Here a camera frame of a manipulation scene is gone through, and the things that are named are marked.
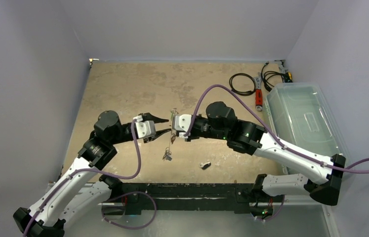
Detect coiled black cable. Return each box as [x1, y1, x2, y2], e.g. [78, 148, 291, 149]
[229, 73, 257, 97]

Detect purple cable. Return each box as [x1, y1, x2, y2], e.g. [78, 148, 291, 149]
[22, 119, 142, 237]
[184, 84, 369, 175]

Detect clear plastic storage bin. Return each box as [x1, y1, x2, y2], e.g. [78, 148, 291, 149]
[263, 82, 352, 165]

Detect yellow black connector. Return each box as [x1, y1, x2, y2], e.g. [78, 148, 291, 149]
[285, 72, 293, 83]

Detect black cable bundle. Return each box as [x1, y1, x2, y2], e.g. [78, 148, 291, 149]
[260, 61, 287, 92]

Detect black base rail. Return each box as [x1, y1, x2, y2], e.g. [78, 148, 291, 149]
[109, 183, 284, 215]

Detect black key fob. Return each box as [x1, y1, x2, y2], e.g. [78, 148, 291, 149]
[199, 162, 211, 170]

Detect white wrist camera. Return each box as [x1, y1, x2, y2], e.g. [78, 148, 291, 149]
[133, 116, 156, 139]
[173, 114, 192, 139]

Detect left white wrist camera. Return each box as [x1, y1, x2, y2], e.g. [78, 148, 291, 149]
[133, 116, 156, 139]

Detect orange handled tool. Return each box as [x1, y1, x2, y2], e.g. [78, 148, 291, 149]
[254, 73, 263, 112]

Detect silver key holder strip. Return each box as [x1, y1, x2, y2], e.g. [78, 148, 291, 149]
[169, 108, 178, 146]

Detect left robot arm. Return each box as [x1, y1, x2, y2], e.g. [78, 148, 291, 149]
[13, 110, 170, 237]

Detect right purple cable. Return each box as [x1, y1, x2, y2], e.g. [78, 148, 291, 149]
[184, 84, 369, 175]

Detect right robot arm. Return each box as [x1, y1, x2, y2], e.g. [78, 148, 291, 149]
[172, 101, 346, 206]

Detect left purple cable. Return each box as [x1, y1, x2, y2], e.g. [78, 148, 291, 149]
[22, 119, 142, 237]

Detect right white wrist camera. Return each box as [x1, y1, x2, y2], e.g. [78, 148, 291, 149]
[173, 114, 192, 139]

